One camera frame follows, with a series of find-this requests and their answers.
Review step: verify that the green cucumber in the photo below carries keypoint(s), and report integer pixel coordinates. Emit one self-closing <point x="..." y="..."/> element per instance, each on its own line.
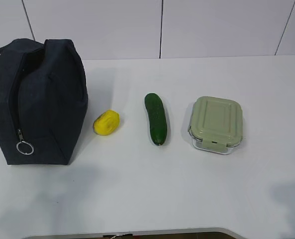
<point x="157" y="118"/>

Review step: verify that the yellow lemon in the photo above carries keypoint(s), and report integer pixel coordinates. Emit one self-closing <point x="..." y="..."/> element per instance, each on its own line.
<point x="106" y="123"/>

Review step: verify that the glass container green lid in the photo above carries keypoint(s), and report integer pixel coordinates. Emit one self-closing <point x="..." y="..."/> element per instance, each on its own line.
<point x="216" y="125"/>

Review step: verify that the dark navy lunch bag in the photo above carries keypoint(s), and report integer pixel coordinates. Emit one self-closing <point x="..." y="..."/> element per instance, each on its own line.
<point x="43" y="101"/>

